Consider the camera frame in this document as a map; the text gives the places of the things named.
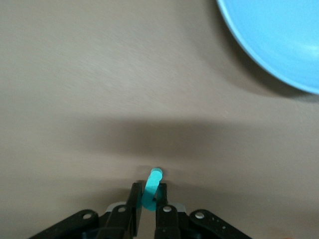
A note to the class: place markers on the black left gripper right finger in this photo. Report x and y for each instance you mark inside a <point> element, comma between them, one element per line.
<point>163,196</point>

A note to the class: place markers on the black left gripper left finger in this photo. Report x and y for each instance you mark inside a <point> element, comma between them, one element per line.
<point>135,199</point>

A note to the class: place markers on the teal foam letter l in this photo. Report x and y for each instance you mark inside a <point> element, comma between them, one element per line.
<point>150,189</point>

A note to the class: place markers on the brown table cover sheet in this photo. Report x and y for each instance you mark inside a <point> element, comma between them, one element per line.
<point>99,74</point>

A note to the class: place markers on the blue plate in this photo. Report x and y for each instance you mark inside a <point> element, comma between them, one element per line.
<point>279,35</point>

